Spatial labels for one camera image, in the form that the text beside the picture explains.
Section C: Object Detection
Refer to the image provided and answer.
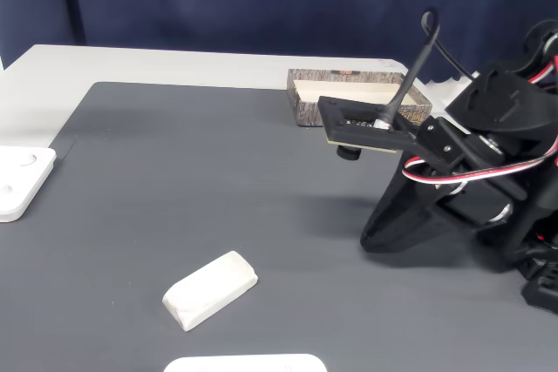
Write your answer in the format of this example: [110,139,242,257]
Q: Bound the thick black camera cable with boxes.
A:
[373,9,476,132]

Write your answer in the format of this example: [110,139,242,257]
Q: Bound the white rectangular block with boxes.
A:
[161,250,259,333]

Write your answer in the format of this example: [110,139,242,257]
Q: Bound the red white black servo wire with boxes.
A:
[401,134,558,184]

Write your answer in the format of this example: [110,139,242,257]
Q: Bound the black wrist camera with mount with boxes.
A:
[316,95,470,171]

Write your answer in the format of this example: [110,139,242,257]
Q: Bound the patterned open cardboard box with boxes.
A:
[286,68,433,128]

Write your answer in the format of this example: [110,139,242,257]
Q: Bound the dark grey table mat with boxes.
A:
[0,81,558,372]

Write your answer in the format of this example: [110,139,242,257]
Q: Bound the white plastic holder round holes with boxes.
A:
[0,145,58,224]
[162,353,329,372]

